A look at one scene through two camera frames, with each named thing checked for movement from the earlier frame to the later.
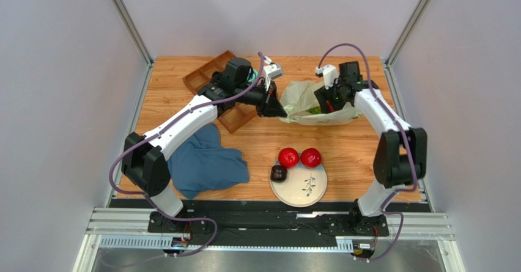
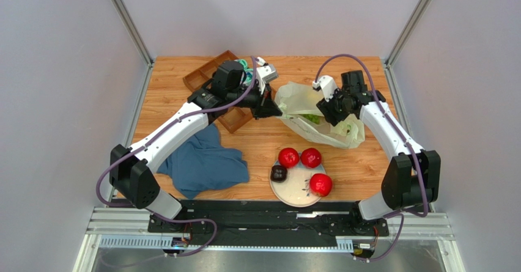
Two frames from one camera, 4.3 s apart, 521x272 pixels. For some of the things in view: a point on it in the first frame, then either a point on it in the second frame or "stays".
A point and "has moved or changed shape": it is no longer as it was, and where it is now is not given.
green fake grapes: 315,110 to 312,118
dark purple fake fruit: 278,173 stays
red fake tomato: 310,158 stays
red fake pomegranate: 288,157 stays
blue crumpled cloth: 203,163 stays
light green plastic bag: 297,97 has moved or changed shape
